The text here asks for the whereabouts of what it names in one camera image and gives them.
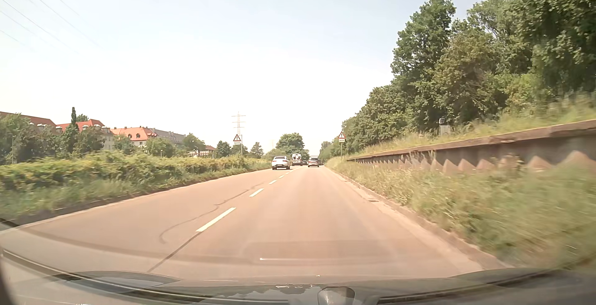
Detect trees before buildings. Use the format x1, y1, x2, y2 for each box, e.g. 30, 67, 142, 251
0, 107, 265, 165

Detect row of red-roofed buildings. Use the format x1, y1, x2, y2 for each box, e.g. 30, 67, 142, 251
0, 111, 216, 158

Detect large round tree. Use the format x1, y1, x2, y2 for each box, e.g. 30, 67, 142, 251
276, 132, 310, 160

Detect road markings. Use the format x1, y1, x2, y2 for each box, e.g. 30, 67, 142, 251
196, 169, 299, 233

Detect grass strip beside hedge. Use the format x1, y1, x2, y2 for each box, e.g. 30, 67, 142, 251
0, 165, 271, 224

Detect car's own bonnet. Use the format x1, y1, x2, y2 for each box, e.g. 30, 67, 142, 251
0, 249, 596, 305

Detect concrete retaining wall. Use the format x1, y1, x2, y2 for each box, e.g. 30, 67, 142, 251
347, 119, 596, 176

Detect grassy bank above wall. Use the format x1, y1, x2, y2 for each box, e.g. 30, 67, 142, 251
354, 92, 596, 158

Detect row of trees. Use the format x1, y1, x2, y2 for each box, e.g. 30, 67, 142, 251
318, 0, 596, 161

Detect grey asphalt road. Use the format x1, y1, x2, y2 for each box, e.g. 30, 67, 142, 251
0, 164, 513, 305

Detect overhead wires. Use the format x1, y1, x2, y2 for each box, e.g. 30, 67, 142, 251
0, 0, 108, 56

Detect overgrown grass verge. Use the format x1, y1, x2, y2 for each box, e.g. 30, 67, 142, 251
326, 157, 596, 269

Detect green hedge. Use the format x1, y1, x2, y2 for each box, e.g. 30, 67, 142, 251
0, 150, 272, 193

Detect electricity pylon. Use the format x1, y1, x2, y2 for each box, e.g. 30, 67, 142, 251
231, 112, 246, 157

